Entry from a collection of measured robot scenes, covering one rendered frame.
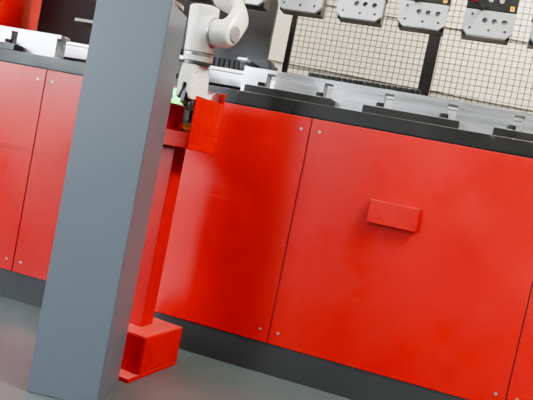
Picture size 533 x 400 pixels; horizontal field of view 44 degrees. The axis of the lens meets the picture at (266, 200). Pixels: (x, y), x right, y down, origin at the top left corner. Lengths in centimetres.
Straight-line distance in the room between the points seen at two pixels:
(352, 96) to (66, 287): 109
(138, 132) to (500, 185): 105
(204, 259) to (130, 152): 67
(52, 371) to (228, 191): 79
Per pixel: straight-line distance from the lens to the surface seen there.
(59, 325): 170
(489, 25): 217
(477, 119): 214
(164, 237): 196
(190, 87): 185
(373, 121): 203
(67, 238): 166
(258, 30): 285
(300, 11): 226
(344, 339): 208
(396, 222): 199
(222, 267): 214
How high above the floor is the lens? 69
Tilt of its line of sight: 4 degrees down
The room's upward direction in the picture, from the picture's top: 11 degrees clockwise
